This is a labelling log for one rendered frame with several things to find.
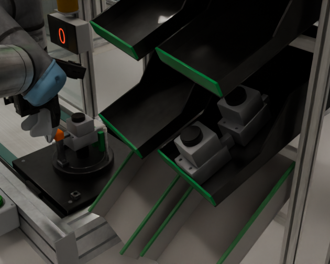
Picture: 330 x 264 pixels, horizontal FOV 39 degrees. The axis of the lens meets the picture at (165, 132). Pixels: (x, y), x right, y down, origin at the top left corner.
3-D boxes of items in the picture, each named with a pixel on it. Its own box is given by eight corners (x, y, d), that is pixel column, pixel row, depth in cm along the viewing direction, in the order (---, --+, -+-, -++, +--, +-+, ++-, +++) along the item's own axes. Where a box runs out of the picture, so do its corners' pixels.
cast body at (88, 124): (74, 152, 103) (70, 124, 99) (63, 143, 105) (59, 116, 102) (106, 138, 107) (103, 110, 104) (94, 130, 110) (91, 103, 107)
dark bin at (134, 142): (142, 160, 71) (121, 128, 67) (103, 123, 81) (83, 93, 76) (275, 51, 77) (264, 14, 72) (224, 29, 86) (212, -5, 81)
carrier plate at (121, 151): (68, 218, 95) (67, 210, 94) (12, 167, 111) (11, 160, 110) (157, 171, 109) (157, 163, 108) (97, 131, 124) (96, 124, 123)
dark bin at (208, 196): (215, 208, 62) (197, 174, 57) (162, 160, 71) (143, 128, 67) (361, 80, 67) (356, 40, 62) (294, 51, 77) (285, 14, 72)
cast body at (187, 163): (198, 187, 65) (180, 156, 60) (180, 172, 68) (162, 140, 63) (243, 149, 66) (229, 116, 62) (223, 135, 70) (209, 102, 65)
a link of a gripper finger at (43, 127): (29, 150, 97) (21, 111, 92) (54, 140, 101) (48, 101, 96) (36, 156, 95) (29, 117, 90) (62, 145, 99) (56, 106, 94)
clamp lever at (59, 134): (61, 164, 103) (55, 135, 99) (56, 160, 104) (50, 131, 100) (75, 157, 105) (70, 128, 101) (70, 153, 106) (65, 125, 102)
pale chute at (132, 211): (138, 260, 81) (120, 254, 78) (103, 217, 90) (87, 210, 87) (235, 128, 79) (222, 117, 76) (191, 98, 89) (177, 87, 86)
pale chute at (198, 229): (200, 315, 71) (184, 311, 68) (155, 260, 81) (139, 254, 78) (314, 166, 70) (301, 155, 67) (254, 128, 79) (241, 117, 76)
